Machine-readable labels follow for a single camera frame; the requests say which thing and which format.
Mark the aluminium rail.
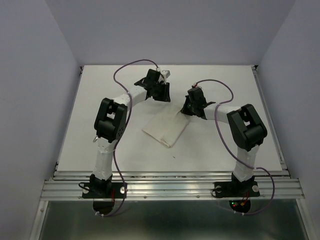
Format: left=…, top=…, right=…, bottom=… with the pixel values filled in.
left=40, top=169, right=305, bottom=201
left=251, top=65, right=291, bottom=178

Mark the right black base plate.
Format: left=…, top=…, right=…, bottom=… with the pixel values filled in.
left=211, top=181, right=260, bottom=199

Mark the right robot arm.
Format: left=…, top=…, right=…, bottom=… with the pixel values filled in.
left=181, top=87, right=268, bottom=198

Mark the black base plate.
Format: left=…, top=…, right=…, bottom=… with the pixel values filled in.
left=211, top=181, right=260, bottom=199
left=78, top=182, right=127, bottom=199

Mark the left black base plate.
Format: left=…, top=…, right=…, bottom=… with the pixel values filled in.
left=78, top=182, right=127, bottom=199

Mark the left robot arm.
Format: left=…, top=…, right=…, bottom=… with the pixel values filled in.
left=89, top=67, right=171, bottom=197

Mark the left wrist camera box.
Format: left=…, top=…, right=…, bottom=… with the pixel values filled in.
left=156, top=67, right=171, bottom=84

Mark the aluminium right side rail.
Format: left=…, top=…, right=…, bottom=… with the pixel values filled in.
left=251, top=65, right=291, bottom=178

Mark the white cloth napkin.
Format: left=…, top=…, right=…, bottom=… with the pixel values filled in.
left=142, top=103, right=190, bottom=148

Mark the aluminium front rail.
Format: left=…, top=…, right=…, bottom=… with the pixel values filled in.
left=40, top=169, right=305, bottom=201

